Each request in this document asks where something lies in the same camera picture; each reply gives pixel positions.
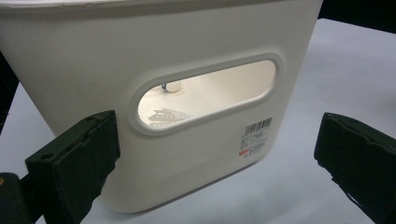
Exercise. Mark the white plastic storage bin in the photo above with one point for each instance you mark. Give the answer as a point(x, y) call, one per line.
point(93, 62)

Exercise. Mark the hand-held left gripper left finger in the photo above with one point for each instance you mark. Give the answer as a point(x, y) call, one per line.
point(77, 161)

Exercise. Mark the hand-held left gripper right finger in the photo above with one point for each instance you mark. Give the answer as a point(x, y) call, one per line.
point(361, 161)

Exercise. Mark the white feather shuttlecock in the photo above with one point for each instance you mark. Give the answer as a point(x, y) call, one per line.
point(172, 87)
point(165, 116)

